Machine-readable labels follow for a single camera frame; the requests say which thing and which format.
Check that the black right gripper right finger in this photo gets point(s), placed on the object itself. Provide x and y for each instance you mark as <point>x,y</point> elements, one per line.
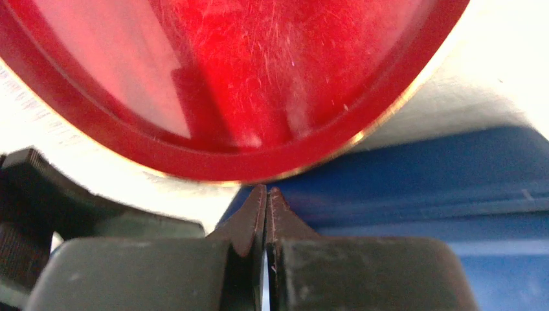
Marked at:
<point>309,271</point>

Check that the red round tray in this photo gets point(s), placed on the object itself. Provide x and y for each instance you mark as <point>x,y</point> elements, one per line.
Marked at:
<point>225,91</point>

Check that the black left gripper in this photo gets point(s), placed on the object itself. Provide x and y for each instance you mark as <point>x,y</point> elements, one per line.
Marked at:
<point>37,199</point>

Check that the blue tin lid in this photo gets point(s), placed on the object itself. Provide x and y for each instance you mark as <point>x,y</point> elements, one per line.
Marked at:
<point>484,194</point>

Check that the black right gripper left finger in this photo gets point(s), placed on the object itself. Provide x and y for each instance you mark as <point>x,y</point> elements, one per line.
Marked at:
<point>219,272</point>

